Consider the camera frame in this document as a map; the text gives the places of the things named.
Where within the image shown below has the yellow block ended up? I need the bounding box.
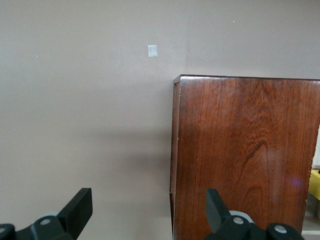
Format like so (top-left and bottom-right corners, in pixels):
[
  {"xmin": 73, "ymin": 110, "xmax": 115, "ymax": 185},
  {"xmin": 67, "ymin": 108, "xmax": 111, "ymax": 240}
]
[{"xmin": 308, "ymin": 169, "xmax": 320, "ymax": 201}]

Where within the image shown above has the dark red wooden cabinet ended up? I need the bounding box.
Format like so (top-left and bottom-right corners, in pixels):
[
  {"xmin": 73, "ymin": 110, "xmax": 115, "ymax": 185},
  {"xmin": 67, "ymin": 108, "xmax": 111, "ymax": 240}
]
[{"xmin": 169, "ymin": 74, "xmax": 320, "ymax": 240}]

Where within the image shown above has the small grey tape patch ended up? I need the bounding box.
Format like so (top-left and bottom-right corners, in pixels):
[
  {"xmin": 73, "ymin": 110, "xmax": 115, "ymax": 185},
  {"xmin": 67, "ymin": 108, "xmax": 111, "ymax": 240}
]
[{"xmin": 147, "ymin": 44, "xmax": 158, "ymax": 58}]

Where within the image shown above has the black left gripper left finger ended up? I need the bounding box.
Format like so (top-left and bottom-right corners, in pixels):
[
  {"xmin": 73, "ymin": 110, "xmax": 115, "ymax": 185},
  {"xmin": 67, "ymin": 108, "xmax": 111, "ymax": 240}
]
[{"xmin": 0, "ymin": 187, "xmax": 93, "ymax": 240}]

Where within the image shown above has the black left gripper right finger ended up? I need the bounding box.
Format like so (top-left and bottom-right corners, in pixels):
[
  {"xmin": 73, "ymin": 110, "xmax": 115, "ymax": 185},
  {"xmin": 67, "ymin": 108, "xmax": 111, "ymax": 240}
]
[{"xmin": 199, "ymin": 188, "xmax": 305, "ymax": 240}]

